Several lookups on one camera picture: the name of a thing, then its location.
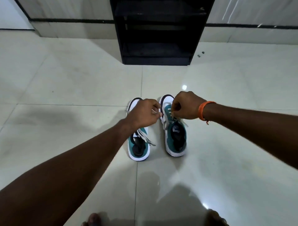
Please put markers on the person's left hand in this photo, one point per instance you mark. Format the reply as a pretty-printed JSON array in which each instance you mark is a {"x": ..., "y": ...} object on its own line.
[{"x": 140, "y": 114}]

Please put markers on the person's right hand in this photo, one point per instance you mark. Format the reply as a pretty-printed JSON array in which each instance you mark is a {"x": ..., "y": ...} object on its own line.
[{"x": 189, "y": 106}]

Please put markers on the person's left fingers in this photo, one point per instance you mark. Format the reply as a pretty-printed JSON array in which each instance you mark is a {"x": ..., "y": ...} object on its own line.
[{"x": 156, "y": 109}]

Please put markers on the person's right fingers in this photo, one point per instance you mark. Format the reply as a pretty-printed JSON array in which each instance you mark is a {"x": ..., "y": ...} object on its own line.
[{"x": 176, "y": 109}]

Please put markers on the white shoelace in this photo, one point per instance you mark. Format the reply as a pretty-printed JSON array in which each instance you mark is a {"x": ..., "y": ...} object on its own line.
[
  {"x": 142, "y": 137},
  {"x": 182, "y": 123}
]

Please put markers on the person's left forearm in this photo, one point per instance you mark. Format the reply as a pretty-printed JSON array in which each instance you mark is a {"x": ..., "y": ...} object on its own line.
[{"x": 69, "y": 170}]

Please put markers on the person's right forearm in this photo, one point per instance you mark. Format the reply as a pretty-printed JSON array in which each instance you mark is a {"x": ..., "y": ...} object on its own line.
[{"x": 251, "y": 130}]

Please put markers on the orange thread wristband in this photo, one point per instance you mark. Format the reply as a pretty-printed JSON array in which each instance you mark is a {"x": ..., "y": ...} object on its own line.
[{"x": 202, "y": 109}]

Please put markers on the teal white sneaker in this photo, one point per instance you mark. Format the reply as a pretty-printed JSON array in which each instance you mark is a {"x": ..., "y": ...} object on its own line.
[
  {"x": 137, "y": 150},
  {"x": 177, "y": 139}
]

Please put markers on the black shelf unit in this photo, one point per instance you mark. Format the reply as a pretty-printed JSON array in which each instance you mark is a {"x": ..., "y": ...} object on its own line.
[{"x": 160, "y": 30}]

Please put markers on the person's right foot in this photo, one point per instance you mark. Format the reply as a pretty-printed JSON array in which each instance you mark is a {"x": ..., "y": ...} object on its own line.
[{"x": 216, "y": 217}]

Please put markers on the person's foot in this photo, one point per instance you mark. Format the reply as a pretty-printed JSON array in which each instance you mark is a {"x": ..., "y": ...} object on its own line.
[
  {"x": 216, "y": 217},
  {"x": 95, "y": 220}
]

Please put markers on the person's left foot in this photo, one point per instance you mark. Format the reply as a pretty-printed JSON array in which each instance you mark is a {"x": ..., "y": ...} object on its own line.
[{"x": 95, "y": 220}]

